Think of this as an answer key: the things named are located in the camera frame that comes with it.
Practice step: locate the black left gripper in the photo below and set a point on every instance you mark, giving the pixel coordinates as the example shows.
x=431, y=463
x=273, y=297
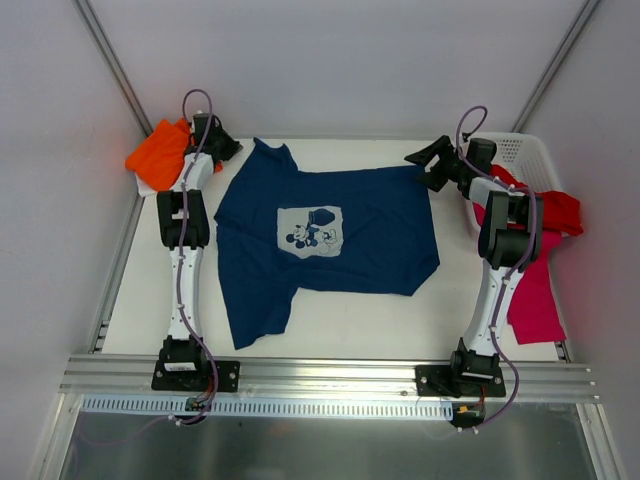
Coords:
x=223, y=147

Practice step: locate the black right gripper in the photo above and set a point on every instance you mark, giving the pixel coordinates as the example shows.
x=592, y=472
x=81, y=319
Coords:
x=439, y=163

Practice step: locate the blue printed t shirt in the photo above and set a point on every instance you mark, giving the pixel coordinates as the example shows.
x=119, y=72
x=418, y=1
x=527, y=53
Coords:
x=280, y=229

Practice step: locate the red t shirt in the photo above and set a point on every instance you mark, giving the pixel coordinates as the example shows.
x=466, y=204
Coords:
x=561, y=215

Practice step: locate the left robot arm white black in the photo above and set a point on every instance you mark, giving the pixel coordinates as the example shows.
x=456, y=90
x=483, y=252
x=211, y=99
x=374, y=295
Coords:
x=185, y=232

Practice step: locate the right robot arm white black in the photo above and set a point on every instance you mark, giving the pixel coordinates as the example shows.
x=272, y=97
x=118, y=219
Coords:
x=509, y=240

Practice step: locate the orange folded t shirt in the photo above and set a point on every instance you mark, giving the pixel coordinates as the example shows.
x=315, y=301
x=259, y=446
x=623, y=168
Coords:
x=159, y=159

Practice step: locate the white plastic basket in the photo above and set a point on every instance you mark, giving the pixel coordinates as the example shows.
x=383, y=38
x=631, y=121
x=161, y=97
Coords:
x=524, y=157

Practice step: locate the left corner metal profile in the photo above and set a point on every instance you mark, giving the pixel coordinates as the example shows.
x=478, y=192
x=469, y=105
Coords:
x=99, y=36

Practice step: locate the corner metal profile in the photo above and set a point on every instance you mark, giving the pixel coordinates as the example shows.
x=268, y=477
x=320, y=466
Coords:
x=99, y=36
x=562, y=52

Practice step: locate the pink t shirt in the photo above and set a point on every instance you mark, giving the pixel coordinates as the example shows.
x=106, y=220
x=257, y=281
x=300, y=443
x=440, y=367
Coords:
x=533, y=313

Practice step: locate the right corner metal profile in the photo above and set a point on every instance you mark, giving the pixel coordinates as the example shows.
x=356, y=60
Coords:
x=562, y=52

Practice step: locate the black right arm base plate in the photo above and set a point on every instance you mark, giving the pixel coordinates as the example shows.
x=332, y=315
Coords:
x=444, y=381

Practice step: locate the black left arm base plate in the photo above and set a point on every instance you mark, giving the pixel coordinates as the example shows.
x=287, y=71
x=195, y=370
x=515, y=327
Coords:
x=225, y=375

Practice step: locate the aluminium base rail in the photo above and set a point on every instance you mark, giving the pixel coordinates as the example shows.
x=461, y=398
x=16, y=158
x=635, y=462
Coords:
x=385, y=380

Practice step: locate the white slotted cable duct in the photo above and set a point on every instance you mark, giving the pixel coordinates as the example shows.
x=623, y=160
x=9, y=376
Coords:
x=230, y=406

